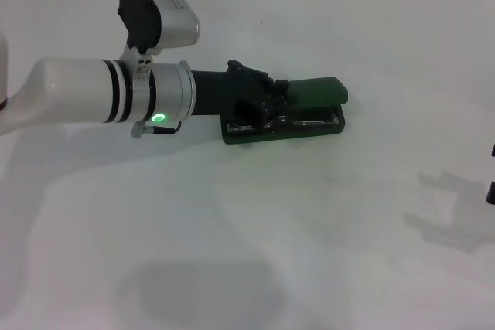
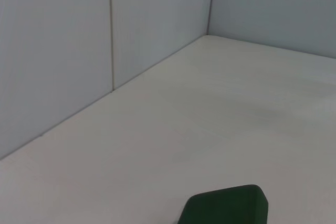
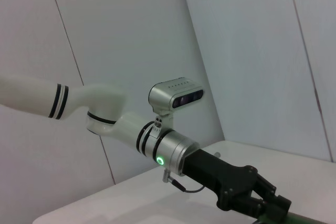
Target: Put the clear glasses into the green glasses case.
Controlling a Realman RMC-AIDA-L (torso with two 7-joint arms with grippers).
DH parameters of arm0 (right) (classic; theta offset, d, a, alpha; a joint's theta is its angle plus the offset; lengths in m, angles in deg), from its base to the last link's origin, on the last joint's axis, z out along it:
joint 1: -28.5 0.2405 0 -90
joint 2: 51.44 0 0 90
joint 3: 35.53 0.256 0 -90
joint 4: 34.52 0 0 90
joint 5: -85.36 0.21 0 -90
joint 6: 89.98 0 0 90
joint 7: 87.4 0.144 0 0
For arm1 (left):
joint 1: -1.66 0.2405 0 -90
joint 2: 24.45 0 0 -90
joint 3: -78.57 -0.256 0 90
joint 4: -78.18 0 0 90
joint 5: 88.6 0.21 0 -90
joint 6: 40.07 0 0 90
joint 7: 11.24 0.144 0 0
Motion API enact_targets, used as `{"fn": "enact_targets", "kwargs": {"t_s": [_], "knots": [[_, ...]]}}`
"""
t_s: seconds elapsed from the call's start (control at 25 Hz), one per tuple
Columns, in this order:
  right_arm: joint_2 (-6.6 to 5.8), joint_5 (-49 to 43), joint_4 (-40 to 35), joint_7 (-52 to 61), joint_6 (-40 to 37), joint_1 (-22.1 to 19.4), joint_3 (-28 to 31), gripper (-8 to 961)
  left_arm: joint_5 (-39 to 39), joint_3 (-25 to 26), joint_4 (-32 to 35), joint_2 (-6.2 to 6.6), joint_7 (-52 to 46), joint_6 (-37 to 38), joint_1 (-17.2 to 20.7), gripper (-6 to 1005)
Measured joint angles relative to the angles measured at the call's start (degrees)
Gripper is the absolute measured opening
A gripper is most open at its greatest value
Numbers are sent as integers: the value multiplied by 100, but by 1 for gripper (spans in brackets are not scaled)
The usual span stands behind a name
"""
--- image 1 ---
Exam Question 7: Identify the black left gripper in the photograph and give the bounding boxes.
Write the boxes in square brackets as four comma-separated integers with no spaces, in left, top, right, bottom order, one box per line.
[191,59,292,131]

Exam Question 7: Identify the clear plastic glasses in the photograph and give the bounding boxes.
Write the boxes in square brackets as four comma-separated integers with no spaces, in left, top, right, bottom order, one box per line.
[227,110,338,133]

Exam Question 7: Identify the green glasses case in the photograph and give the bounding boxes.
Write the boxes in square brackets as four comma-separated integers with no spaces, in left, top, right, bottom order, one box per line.
[221,76,350,148]

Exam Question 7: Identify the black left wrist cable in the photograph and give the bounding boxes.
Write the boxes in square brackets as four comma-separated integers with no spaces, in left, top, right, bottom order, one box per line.
[130,118,183,139]

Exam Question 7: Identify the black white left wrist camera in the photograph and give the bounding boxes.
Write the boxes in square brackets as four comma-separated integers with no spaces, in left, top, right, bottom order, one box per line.
[115,0,201,56]

